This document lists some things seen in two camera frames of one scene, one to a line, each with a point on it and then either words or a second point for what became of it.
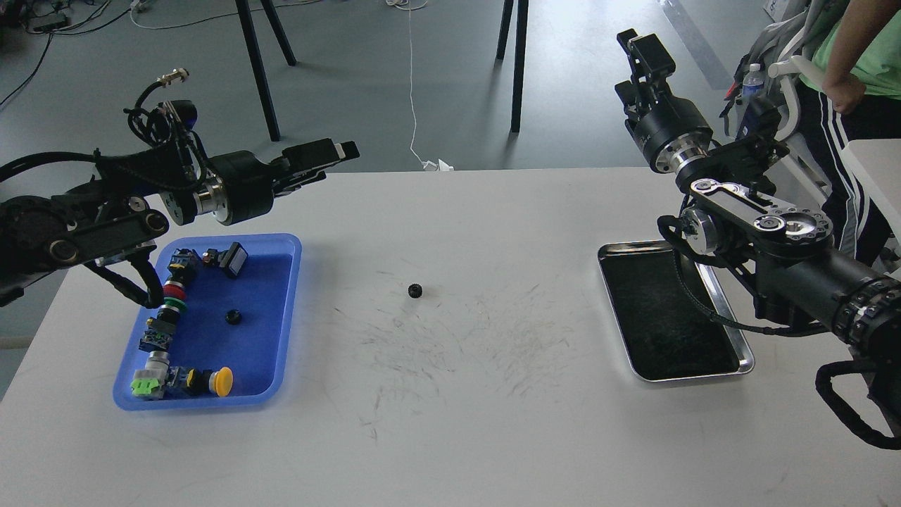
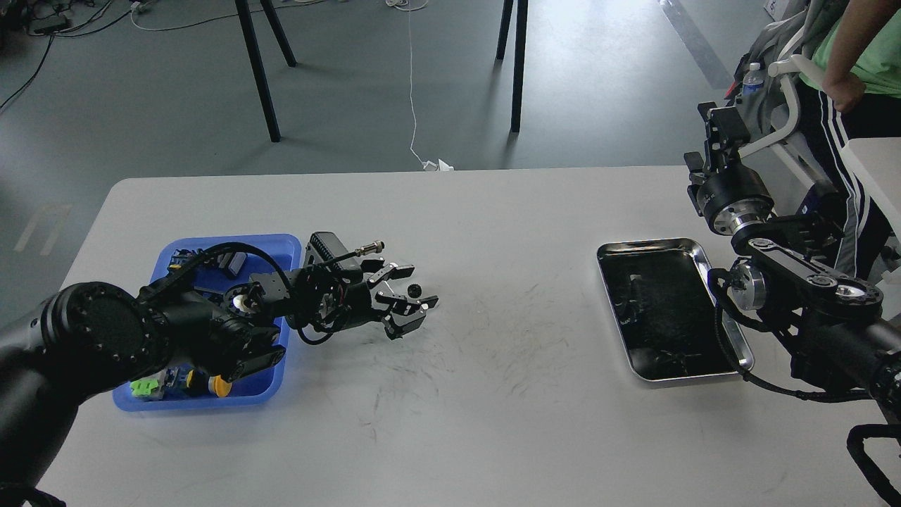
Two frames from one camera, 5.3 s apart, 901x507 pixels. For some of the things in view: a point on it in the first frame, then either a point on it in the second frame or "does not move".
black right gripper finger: x=650 y=63 -> x=724 y=127
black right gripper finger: x=628 y=94 -> x=695 y=164
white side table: x=878 y=163 does not move
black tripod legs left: x=246 y=22 does not move
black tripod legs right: x=523 y=6 does not move
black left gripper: x=239 y=188 -> x=345 y=301
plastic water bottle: x=752 y=82 does not move
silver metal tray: x=672 y=321 does not move
